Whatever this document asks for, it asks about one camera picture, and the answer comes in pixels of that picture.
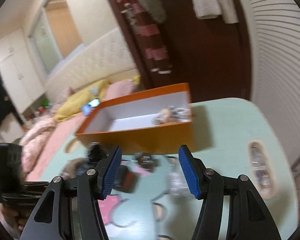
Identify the pink duvet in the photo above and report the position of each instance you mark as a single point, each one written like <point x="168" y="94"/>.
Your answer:
<point x="66" y="128"/>

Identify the small figurine cluster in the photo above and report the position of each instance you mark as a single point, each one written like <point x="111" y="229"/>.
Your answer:
<point x="172" y="115"/>

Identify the metal keyring ornament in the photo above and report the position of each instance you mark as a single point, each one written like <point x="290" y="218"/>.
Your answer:
<point x="145" y="161"/>

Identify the person's left hand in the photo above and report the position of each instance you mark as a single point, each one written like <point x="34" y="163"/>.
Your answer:
<point x="17" y="219"/>

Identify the dark brown wooden door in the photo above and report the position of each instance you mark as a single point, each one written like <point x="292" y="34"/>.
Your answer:
<point x="212" y="57"/>

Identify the white louvred closet door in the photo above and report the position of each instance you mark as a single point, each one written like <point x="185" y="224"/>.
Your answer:
<point x="274" y="32"/>

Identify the yellow pillow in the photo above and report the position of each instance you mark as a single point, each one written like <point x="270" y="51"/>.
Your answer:
<point x="76" y="101"/>

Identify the cream tufted headboard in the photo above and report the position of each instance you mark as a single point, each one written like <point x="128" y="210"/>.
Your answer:
<point x="106" y="58"/>

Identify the white wardrobe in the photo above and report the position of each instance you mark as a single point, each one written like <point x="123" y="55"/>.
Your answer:
<point x="17" y="71"/>

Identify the black lace-trimmed cloth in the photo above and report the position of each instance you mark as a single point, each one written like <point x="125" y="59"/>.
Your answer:
<point x="76" y="167"/>

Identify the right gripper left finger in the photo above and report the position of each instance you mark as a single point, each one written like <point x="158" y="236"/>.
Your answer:
<point x="51" y="218"/>

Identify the window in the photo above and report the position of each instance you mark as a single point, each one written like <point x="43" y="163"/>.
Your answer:
<point x="54" y="35"/>

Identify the maroon pink striped scarf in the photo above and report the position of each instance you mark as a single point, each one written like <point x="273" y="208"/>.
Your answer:
<point x="148" y="33"/>

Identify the pink floral blanket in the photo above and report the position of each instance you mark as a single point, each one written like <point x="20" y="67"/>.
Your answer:
<point x="34" y="141"/>

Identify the orange cardboard box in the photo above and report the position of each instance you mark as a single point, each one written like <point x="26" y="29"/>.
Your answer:
<point x="128" y="122"/>

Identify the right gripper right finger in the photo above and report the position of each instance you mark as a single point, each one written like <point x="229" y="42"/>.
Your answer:
<point x="249" y="217"/>

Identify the clear plastic wrapper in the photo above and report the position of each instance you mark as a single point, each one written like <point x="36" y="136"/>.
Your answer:
<point x="177" y="185"/>

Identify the smartphone on bed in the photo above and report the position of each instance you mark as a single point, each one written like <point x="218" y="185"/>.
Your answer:
<point x="90" y="106"/>

